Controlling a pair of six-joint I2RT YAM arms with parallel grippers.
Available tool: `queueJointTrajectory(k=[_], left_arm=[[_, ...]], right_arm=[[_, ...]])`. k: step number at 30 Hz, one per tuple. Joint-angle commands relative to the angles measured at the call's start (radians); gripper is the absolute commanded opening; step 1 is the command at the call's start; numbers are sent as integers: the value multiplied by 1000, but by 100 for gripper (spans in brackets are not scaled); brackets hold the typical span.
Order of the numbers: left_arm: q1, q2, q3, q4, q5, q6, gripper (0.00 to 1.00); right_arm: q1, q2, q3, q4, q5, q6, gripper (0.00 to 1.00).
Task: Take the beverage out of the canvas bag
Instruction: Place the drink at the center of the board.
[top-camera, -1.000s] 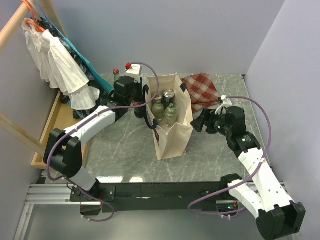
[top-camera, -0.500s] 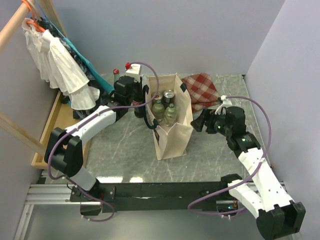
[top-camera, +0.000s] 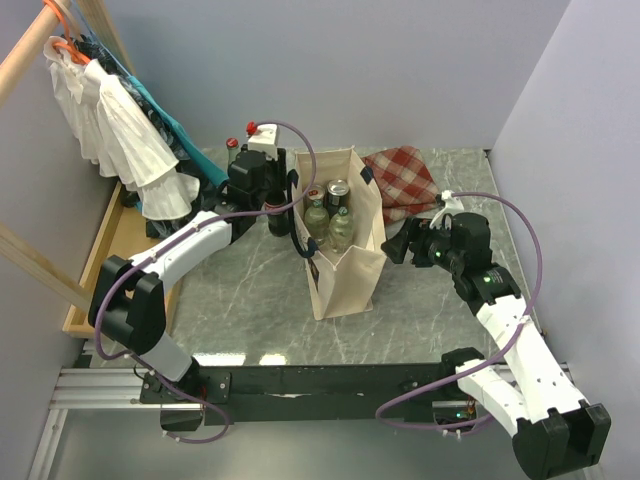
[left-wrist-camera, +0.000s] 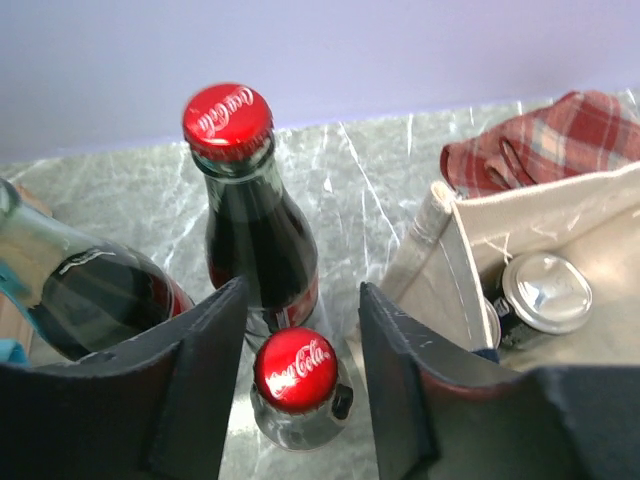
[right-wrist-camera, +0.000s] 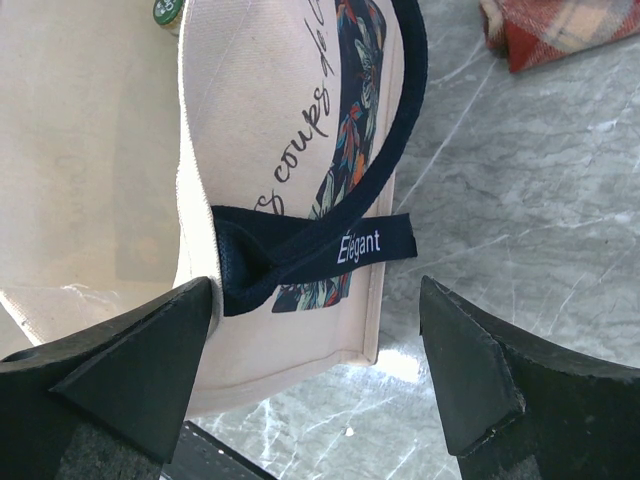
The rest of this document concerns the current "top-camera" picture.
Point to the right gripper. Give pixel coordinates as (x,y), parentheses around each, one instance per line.
(419,231)

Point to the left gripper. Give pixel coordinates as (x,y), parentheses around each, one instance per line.
(279,169)

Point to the green cap bottle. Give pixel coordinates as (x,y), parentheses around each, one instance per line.
(341,231)
(317,220)

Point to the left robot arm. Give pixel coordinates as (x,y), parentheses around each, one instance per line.
(128,304)

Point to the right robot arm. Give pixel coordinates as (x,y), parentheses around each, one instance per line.
(553,428)

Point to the cream canvas tote bag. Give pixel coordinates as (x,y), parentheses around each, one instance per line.
(342,284)

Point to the teal garment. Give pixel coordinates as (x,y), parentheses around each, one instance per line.
(191,160)

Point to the dark floral garment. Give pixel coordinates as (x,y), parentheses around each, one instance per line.
(204,200)

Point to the red plaid folded cloth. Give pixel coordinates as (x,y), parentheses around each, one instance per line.
(406,185)

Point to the small red top can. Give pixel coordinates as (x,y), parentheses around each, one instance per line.
(316,192)

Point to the tall dark can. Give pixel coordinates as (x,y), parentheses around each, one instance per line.
(337,195)

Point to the white pleated garment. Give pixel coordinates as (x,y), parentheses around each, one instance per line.
(115,135)

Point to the wooden clothes rack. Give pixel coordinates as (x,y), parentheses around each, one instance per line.
(120,231)

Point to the black base beam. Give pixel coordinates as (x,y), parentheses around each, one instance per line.
(294,392)

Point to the orange hanger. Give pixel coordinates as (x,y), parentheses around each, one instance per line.
(65,30)

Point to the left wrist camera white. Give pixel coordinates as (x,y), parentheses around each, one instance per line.
(263,138)

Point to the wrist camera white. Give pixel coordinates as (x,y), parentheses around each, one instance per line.
(263,138)
(450,205)

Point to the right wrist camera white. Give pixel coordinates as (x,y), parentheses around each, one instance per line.
(450,205)

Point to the aluminium frame rail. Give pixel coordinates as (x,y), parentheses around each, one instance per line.
(82,389)

